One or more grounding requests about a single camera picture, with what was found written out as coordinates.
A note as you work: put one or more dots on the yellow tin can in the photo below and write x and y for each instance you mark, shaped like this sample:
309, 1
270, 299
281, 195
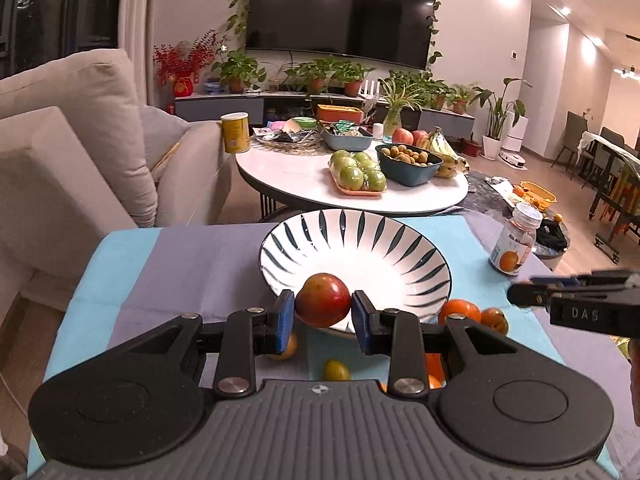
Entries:
236, 132

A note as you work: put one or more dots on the red peaches on table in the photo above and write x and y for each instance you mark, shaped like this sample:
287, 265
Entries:
416, 138

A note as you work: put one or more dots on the grey cushion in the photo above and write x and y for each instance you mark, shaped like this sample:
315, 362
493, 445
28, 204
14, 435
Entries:
161, 131

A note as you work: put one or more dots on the orange tangerine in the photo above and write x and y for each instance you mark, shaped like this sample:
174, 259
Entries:
459, 306
495, 319

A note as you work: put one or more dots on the vitamin jar with orange label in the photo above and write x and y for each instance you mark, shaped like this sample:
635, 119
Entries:
516, 240

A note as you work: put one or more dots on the dark marble side table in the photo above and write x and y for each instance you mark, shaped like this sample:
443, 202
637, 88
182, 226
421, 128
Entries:
497, 198

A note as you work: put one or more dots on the small yellow-green fruit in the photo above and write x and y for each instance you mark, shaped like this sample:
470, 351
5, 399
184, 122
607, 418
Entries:
336, 371

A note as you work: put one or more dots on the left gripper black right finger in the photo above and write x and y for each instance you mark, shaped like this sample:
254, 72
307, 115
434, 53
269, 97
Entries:
491, 394

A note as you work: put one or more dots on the wall television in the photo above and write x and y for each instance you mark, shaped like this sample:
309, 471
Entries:
390, 31

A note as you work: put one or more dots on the beige sofa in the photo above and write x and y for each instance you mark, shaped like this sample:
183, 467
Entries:
73, 169

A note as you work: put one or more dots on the white bowl with blue stripes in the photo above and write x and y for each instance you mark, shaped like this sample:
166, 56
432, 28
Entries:
395, 265

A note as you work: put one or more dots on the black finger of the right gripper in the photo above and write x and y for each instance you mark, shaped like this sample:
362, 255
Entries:
602, 302

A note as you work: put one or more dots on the banana bunch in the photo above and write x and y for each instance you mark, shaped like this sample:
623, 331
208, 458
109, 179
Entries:
452, 163

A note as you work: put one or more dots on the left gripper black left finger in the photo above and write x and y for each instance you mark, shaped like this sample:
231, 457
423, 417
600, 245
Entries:
140, 400

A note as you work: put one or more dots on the red apple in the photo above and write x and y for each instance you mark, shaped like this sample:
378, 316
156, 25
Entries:
323, 301

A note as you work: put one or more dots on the tray of green apples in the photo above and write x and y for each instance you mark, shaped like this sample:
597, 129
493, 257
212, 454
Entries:
356, 174

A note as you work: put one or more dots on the white round coffee table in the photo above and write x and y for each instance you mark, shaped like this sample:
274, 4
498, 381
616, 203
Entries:
302, 181

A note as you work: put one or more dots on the red flower arrangement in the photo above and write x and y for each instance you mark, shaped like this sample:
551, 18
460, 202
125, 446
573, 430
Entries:
180, 65

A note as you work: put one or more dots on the dark bowl of small fruits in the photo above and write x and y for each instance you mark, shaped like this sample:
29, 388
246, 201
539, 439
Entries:
406, 165

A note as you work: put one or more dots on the teal snack tray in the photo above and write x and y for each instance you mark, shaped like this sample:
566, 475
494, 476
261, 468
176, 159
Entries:
351, 141

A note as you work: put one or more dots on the small orange fruit left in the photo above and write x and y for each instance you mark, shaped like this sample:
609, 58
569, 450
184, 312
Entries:
290, 350

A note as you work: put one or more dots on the dining chair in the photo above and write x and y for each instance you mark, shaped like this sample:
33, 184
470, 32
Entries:
575, 126

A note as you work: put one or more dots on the orange box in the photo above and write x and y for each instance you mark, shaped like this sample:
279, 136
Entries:
335, 113

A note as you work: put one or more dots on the potted plant on cabinet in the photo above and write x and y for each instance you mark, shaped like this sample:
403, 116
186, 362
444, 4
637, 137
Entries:
237, 70

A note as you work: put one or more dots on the tall floor plant white pot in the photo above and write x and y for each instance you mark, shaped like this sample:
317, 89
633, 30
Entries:
499, 110

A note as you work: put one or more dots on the blue and grey tablecloth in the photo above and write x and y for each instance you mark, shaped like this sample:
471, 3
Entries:
139, 279

